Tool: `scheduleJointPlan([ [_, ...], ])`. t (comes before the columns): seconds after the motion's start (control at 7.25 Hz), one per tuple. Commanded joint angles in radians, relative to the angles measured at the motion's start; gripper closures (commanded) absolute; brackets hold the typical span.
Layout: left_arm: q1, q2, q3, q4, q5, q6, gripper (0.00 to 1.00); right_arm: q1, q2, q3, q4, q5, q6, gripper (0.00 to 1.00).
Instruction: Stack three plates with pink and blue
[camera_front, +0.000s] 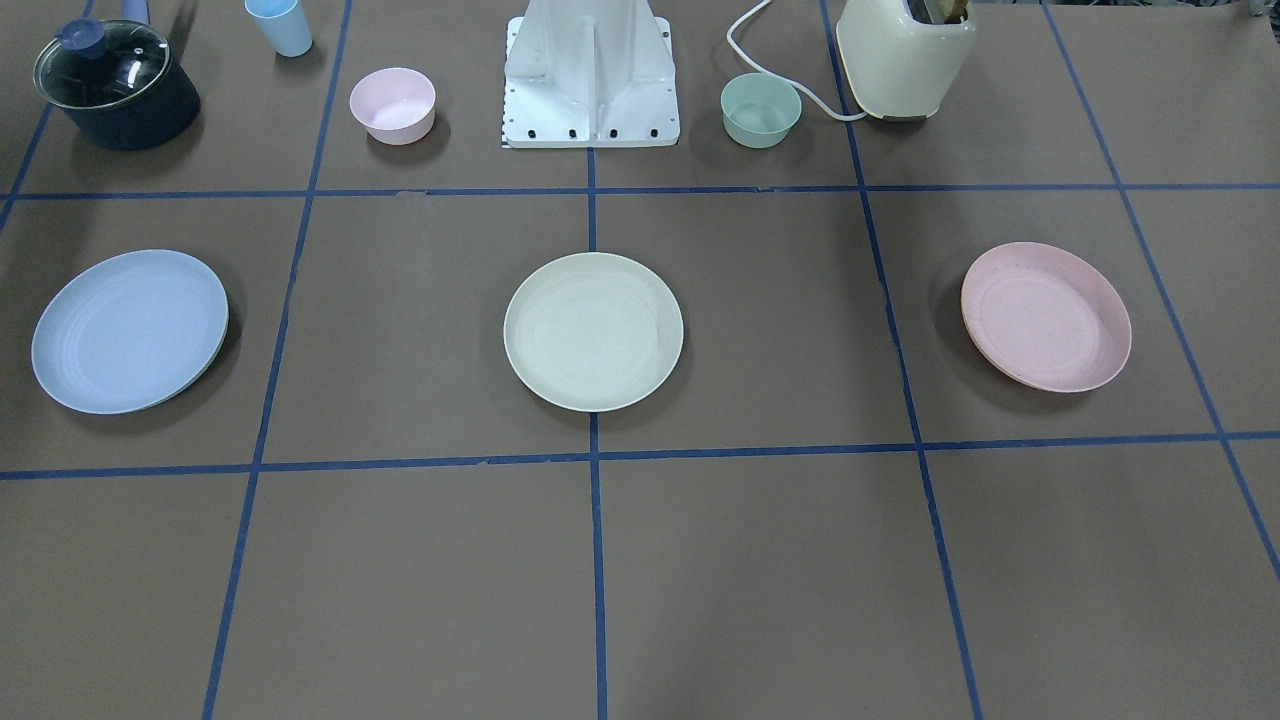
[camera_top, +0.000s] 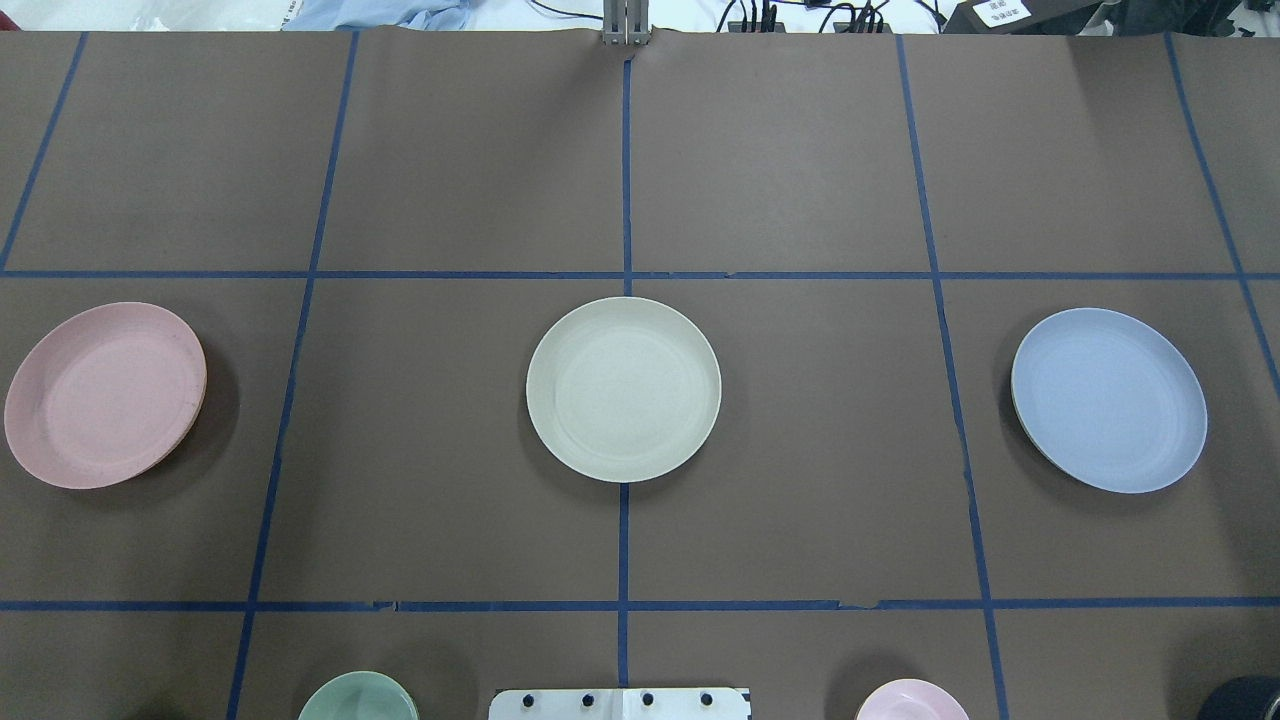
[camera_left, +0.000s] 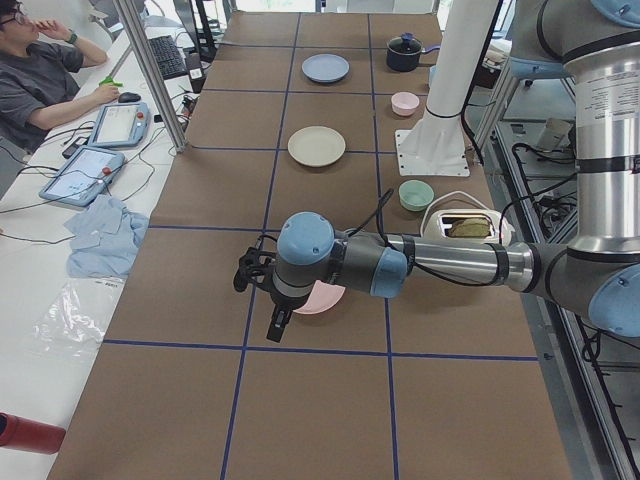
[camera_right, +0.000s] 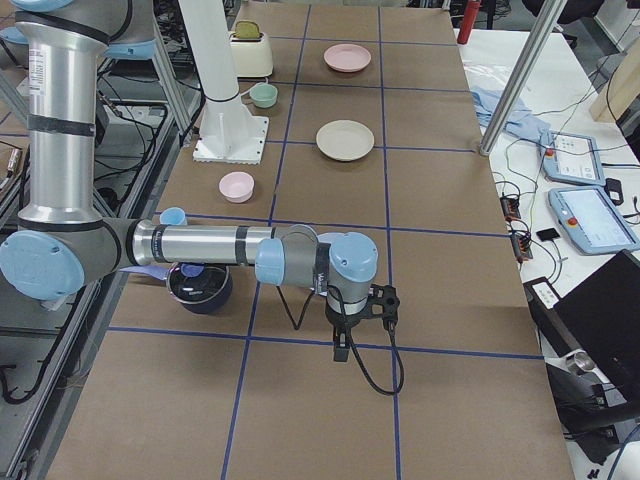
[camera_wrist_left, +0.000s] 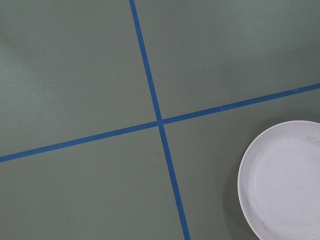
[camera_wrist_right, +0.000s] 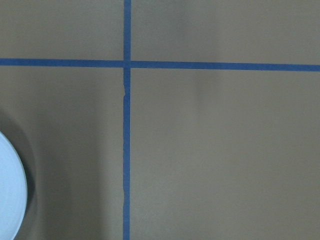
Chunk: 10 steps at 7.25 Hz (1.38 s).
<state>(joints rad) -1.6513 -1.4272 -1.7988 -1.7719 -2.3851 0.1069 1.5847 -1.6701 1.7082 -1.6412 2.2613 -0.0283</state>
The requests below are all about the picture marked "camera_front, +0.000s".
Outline dark blue saucepan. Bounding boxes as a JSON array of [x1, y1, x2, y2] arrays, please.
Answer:
[[40, 1, 202, 151]]

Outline cream plate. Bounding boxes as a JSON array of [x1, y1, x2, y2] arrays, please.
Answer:
[[503, 252, 685, 413]]

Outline glass pot lid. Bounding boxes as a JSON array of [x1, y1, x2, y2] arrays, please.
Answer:
[[32, 17, 173, 110]]

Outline pink plate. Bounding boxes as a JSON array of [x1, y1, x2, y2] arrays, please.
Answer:
[[960, 242, 1133, 395]]

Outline white toaster cable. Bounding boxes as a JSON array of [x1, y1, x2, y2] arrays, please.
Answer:
[[726, 0, 867, 123]]

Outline light blue plate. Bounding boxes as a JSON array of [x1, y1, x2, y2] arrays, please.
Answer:
[[29, 249, 230, 415]]

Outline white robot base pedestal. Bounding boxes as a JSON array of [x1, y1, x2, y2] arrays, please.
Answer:
[[500, 1, 681, 149]]

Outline bread slice in toaster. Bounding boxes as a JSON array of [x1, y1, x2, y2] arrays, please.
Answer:
[[906, 0, 969, 26]]

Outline green bowl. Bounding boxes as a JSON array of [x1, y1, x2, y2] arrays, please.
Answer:
[[719, 73, 803, 149]]

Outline light blue cup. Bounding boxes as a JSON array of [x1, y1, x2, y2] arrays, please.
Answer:
[[244, 0, 314, 58]]

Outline cream toaster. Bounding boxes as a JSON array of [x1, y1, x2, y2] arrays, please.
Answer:
[[835, 1, 978, 122]]

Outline pink bowl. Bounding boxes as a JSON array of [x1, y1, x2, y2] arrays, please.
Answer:
[[348, 67, 436, 146]]

